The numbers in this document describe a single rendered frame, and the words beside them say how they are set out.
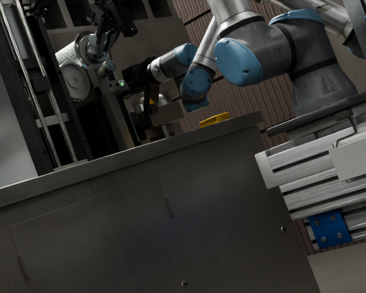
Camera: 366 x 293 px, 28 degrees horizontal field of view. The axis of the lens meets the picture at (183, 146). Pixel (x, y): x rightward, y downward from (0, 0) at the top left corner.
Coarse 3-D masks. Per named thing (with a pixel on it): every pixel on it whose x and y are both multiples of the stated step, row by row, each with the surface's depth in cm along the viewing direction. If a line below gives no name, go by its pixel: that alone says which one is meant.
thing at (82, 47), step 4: (88, 36) 229; (84, 40) 228; (88, 40) 229; (80, 44) 226; (84, 44) 227; (80, 48) 226; (84, 48) 227; (80, 52) 225; (84, 52) 226; (108, 52) 233; (84, 56) 226; (108, 56) 233; (84, 60) 226; (88, 60) 226; (104, 60) 231; (88, 64) 226; (92, 64) 227; (88, 76) 233
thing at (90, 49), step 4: (88, 44) 227; (88, 48) 226; (92, 48) 227; (88, 52) 226; (92, 52) 227; (88, 56) 227; (92, 56) 226; (96, 56) 227; (104, 56) 230; (92, 60) 227; (96, 60) 227; (100, 60) 228
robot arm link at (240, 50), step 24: (216, 0) 163; (240, 0) 163; (240, 24) 160; (264, 24) 162; (216, 48) 163; (240, 48) 158; (264, 48) 159; (288, 48) 162; (240, 72) 159; (264, 72) 161
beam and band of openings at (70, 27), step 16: (48, 0) 271; (64, 0) 278; (80, 0) 286; (96, 0) 294; (128, 0) 310; (144, 0) 306; (160, 0) 319; (48, 16) 276; (64, 16) 272; (80, 16) 288; (144, 16) 307; (160, 16) 321; (176, 16) 318; (48, 32) 264
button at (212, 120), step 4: (216, 116) 221; (220, 116) 222; (224, 116) 223; (228, 116) 225; (204, 120) 223; (208, 120) 222; (212, 120) 221; (216, 120) 220; (220, 120) 221; (200, 124) 224; (204, 124) 223; (208, 124) 223
